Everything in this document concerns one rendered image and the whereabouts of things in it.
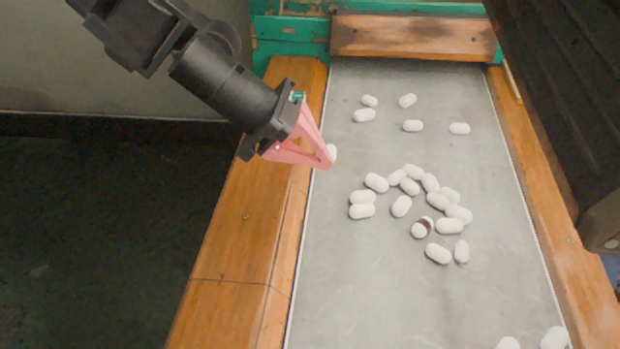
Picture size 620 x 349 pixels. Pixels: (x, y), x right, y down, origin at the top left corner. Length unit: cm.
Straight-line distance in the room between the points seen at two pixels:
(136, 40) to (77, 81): 166
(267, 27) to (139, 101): 117
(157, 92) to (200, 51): 156
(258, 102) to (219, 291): 21
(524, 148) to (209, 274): 50
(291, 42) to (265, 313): 63
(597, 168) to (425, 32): 74
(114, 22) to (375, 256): 39
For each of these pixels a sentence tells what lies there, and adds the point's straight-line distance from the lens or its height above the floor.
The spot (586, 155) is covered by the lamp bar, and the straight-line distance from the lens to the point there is 30.
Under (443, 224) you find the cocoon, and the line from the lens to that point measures 70.
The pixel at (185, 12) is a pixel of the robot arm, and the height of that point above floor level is 103.
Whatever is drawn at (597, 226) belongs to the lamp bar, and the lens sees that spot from 27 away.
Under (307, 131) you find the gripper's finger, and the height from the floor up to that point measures 91.
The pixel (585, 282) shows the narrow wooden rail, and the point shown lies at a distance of 68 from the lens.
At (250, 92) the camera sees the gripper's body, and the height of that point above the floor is 95.
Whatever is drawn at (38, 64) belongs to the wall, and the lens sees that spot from 225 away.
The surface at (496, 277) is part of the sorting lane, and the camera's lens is 68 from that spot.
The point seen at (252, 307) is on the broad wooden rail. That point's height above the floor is 76.
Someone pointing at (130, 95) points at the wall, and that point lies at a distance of 216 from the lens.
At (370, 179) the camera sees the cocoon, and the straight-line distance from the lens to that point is 75.
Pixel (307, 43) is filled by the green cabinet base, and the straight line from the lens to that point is 107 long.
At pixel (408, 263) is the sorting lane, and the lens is 67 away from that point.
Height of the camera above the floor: 123
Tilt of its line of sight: 39 degrees down
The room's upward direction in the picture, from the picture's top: straight up
